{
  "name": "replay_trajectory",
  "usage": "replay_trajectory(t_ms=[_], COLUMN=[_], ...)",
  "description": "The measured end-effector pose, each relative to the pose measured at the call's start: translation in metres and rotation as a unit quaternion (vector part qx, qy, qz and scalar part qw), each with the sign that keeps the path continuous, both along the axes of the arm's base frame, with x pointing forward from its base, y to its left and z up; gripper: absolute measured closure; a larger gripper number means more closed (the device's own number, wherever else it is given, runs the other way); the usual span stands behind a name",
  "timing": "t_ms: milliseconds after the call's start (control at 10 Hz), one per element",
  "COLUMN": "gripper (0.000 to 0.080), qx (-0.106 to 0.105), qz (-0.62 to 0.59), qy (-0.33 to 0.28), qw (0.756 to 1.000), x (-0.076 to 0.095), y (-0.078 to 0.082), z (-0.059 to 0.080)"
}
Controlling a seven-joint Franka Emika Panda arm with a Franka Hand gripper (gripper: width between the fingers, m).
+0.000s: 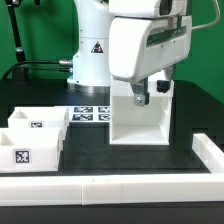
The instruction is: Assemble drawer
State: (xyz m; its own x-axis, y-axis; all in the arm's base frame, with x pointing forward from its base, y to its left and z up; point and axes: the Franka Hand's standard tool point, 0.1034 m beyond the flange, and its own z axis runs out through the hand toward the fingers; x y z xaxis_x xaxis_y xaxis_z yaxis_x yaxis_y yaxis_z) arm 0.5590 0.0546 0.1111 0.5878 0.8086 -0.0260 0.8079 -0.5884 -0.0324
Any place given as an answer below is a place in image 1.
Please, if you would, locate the white fence rail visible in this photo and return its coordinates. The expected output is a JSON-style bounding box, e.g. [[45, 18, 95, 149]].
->
[[0, 174, 224, 206], [192, 133, 224, 174]]

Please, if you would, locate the white marker base plate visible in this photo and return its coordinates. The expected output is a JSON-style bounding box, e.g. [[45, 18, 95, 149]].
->
[[65, 106, 110, 123]]

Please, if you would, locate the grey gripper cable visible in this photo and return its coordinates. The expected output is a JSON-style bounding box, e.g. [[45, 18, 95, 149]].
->
[[191, 0, 222, 32]]

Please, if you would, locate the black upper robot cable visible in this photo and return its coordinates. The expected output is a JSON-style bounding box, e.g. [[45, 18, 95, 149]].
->
[[1, 59, 74, 80]]

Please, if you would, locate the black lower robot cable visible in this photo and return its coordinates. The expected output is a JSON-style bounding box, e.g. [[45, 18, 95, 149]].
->
[[19, 66, 74, 74]]

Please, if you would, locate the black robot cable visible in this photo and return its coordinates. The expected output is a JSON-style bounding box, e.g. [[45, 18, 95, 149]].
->
[[19, 66, 74, 74], [1, 59, 74, 80]]

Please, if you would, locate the black camera stand pole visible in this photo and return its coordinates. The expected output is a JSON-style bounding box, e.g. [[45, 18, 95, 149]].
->
[[5, 0, 29, 81]]

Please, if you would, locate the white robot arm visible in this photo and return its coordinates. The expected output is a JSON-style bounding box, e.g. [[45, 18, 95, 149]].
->
[[67, 0, 192, 106]]

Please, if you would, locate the white front drawer box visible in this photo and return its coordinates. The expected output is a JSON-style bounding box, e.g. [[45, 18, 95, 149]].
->
[[0, 128, 63, 173]]

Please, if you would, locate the white drawer cabinet frame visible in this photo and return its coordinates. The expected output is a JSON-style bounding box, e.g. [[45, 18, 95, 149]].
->
[[109, 72, 174, 145]]

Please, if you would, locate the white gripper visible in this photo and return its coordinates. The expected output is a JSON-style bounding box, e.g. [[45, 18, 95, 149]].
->
[[109, 16, 192, 107]]

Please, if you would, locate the white rear drawer box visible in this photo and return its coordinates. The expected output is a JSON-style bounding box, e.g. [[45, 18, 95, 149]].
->
[[8, 107, 69, 137]]

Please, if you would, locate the white right fence rail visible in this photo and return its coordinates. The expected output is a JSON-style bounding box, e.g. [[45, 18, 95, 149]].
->
[[192, 133, 224, 174]]

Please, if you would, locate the white front fence rail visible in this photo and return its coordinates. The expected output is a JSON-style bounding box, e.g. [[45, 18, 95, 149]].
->
[[0, 174, 224, 206]]

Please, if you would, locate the white drawer box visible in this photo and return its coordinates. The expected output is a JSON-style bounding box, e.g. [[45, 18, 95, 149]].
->
[[0, 128, 63, 173], [8, 107, 69, 137]]

